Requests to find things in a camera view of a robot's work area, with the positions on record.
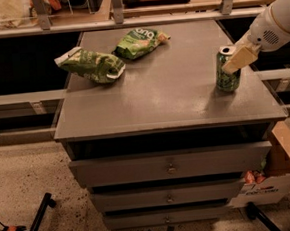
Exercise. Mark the green rice chip bag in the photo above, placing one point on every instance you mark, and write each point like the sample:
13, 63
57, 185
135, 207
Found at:
139, 42

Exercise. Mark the green soda can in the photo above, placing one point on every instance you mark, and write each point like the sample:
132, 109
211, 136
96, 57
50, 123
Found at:
224, 81

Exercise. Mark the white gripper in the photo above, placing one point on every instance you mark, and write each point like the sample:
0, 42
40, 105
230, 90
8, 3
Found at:
266, 33

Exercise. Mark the black stand leg right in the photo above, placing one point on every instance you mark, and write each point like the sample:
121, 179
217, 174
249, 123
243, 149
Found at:
253, 212

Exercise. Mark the green snack bag front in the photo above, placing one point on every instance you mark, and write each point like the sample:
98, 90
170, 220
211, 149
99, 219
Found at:
94, 66

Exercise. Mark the grey drawer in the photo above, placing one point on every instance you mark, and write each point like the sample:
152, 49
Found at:
167, 195
163, 217
167, 165

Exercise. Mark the grey drawer cabinet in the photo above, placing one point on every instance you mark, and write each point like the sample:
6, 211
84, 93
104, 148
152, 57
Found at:
166, 101

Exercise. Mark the cardboard box with snacks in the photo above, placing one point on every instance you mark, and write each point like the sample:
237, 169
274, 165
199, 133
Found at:
275, 182

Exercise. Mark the top grey drawer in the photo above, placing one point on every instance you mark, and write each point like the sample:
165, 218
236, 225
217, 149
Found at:
167, 165

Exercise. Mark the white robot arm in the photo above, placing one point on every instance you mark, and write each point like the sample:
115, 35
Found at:
269, 32

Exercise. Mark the metal railing frame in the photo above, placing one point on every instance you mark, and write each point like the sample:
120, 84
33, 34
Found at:
35, 17

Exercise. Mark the black stand leg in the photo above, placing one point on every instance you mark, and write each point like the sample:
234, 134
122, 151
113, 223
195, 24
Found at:
253, 212
47, 201

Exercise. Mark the bottom grey drawer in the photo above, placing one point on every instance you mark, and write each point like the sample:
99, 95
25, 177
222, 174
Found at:
163, 217

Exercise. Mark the middle grey drawer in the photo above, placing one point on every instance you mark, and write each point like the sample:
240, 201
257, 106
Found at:
167, 195

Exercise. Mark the black stand leg left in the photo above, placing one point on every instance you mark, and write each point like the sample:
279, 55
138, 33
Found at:
47, 201

